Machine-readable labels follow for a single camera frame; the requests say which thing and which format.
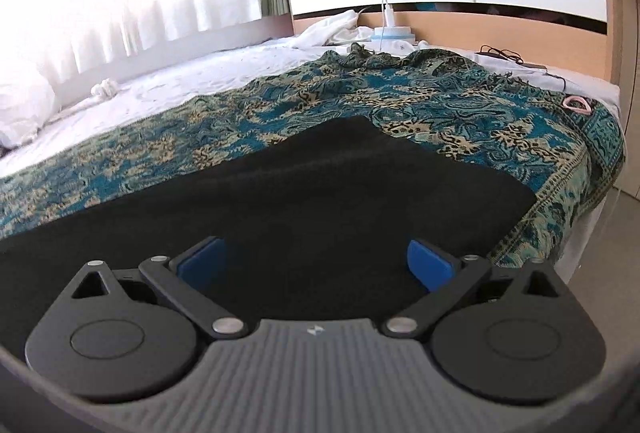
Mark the grey bed rail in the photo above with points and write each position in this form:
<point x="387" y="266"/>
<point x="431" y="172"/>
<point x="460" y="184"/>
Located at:
<point x="277" y="25"/>

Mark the white rumpled cloth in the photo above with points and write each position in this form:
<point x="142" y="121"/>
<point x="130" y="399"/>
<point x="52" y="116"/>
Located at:
<point x="330" y="30"/>

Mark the white crumpled cloth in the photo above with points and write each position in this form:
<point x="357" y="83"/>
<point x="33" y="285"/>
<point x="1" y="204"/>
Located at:
<point x="105" y="89"/>

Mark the white charger plug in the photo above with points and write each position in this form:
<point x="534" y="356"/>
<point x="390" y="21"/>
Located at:
<point x="388" y="15"/>

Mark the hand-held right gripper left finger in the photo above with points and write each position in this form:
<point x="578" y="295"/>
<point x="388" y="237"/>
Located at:
<point x="202" y="263"/>

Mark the wooden bed frame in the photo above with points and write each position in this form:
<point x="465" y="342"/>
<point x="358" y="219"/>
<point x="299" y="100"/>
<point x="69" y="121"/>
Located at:
<point x="450" y="25"/>

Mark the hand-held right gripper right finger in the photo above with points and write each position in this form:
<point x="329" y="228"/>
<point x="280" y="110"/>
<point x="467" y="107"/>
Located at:
<point x="432" y="263"/>

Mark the white pillow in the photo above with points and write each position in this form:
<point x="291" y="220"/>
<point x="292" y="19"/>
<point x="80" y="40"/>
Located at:
<point x="25" y="113"/>

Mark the black pants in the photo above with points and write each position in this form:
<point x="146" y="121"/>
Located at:
<point x="300" y="193"/>

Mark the light blue round container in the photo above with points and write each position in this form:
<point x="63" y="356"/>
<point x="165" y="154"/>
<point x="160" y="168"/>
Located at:
<point x="395" y="35"/>

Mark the teal paisley blanket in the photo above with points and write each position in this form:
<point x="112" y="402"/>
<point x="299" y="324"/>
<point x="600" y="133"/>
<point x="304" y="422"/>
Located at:
<point x="400" y="98"/>

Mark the black flat device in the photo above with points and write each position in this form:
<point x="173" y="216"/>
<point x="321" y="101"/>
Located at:
<point x="532" y="64"/>

